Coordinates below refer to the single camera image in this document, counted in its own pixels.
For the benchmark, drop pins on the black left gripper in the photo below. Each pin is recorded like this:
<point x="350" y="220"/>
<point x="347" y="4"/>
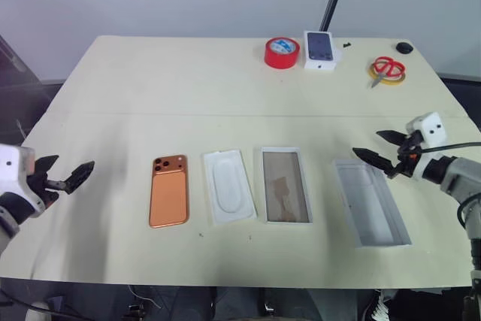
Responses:
<point x="47" y="185"/>

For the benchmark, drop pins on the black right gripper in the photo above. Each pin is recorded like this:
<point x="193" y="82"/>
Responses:
<point x="406" y="157"/>

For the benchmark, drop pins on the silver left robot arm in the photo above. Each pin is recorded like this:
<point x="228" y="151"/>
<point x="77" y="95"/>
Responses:
<point x="6" y="219"/>

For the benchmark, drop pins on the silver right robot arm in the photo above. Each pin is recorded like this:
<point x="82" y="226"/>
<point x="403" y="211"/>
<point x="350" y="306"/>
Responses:
<point x="460" y="176"/>

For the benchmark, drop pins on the white open box base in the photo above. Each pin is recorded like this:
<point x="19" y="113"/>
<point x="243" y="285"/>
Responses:
<point x="372" y="204"/>

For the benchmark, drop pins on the white box lid brown print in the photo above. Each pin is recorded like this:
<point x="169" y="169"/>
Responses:
<point x="286" y="185"/>

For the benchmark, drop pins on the white box dark phone print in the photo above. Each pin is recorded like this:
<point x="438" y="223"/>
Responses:
<point x="319" y="50"/>

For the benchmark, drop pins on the yellow tape roll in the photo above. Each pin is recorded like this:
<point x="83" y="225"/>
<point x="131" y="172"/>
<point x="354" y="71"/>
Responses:
<point x="394" y="79"/>

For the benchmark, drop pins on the black round knob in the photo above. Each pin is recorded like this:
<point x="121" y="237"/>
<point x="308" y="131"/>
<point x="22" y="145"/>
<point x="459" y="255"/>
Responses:
<point x="404" y="47"/>

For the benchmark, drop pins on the orange smartphone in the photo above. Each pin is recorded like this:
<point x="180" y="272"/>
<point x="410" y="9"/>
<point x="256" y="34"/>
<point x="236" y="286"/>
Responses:
<point x="169" y="193"/>

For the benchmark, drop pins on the red tape roll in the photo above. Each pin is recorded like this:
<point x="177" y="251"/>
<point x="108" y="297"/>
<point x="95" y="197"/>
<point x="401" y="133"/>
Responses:
<point x="282" y="54"/>

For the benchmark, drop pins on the white moulded tray insert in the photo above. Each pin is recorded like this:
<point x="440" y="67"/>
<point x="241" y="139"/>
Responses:
<point x="228" y="185"/>

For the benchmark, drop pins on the white ribbed object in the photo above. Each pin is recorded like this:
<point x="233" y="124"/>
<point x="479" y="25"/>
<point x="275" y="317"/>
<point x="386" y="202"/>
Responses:
<point x="379" y="307"/>

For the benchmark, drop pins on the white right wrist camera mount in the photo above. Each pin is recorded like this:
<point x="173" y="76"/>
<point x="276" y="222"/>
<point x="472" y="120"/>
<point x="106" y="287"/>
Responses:
<point x="430" y="129"/>

